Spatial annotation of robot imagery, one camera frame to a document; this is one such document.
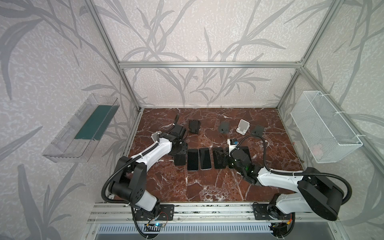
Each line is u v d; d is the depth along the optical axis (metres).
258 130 1.05
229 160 0.75
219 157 0.77
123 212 0.75
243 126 1.02
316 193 0.43
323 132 0.65
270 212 0.65
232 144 0.74
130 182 0.43
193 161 0.92
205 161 0.91
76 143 0.63
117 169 0.45
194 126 1.05
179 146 0.77
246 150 0.96
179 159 0.91
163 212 0.73
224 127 1.06
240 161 0.64
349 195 0.43
